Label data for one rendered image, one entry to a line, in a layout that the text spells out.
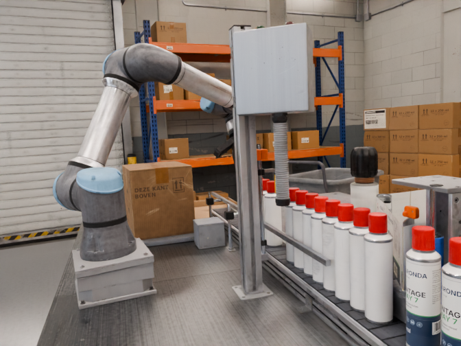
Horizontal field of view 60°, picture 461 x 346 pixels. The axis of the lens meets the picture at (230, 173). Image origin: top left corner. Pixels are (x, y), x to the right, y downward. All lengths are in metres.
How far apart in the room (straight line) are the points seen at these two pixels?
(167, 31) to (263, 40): 4.06
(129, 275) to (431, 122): 3.79
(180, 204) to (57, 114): 3.86
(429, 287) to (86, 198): 0.81
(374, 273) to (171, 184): 0.96
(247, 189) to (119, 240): 0.37
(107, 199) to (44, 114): 4.25
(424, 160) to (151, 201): 3.43
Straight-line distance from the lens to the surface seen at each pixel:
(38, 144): 5.31
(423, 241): 0.70
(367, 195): 1.29
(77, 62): 5.40
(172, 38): 4.97
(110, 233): 1.11
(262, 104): 0.93
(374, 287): 0.81
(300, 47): 0.92
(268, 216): 1.26
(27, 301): 1.23
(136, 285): 1.11
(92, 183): 1.09
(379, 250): 0.79
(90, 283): 1.09
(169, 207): 1.58
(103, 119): 1.27
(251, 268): 1.05
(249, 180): 1.01
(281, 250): 1.25
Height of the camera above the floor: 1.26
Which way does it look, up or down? 6 degrees down
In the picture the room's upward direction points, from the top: 3 degrees counter-clockwise
